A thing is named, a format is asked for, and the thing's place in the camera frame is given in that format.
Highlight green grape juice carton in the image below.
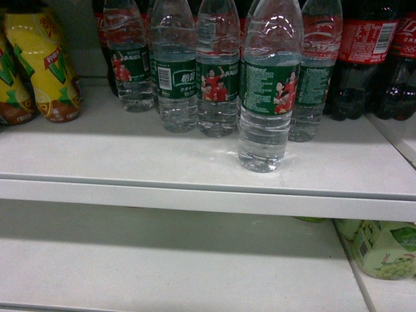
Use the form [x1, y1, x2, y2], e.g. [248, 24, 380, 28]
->
[334, 219, 415, 280]

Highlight cola bottle red label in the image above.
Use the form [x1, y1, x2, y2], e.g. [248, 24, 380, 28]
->
[324, 0, 401, 121]

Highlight far left water bottle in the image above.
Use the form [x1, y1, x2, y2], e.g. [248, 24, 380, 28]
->
[103, 1, 155, 112]

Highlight yellow lemon tea bottle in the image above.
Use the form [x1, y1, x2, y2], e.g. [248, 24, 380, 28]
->
[4, 1, 82, 123]

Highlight clear water bottle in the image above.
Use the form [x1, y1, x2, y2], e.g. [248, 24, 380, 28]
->
[239, 1, 304, 173]

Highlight right rear water bottle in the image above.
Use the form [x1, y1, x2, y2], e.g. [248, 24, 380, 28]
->
[289, 0, 343, 142]

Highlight water bottle with athletes label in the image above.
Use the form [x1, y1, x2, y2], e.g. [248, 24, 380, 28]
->
[196, 1, 240, 138]

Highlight far right cola bottle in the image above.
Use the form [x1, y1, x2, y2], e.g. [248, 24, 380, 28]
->
[374, 1, 415, 121]

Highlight white metal shelf board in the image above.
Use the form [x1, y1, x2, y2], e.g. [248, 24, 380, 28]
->
[1, 78, 415, 221]

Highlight left edge lemon tea bottle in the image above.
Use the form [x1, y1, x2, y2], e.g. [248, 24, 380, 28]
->
[1, 24, 36, 126]

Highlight water bottle with barcode label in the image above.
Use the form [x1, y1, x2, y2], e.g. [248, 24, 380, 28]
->
[151, 1, 198, 133]

